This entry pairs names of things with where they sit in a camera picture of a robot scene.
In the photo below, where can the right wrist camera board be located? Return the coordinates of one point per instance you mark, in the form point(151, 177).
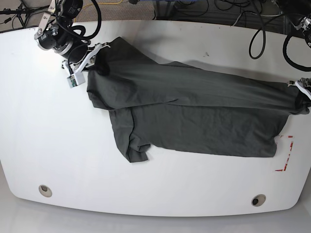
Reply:
point(76, 79)

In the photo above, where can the table cable grommet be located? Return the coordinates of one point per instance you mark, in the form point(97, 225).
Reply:
point(45, 191)
point(258, 200)

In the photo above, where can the right table cable grommet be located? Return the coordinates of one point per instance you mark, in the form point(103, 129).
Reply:
point(258, 200)

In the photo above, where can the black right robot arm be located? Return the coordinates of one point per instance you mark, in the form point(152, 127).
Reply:
point(57, 32)

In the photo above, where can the left table cable grommet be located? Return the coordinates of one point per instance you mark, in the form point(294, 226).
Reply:
point(45, 191)

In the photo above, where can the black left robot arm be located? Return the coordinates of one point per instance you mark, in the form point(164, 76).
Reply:
point(298, 13)

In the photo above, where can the dark grey T-shirt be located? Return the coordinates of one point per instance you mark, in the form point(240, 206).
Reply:
point(179, 107)

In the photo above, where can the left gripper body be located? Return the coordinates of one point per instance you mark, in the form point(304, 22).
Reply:
point(304, 86)

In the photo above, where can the red tape rectangle marking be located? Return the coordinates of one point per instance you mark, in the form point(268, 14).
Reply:
point(284, 148)

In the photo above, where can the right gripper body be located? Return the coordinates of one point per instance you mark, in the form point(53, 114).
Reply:
point(81, 55)

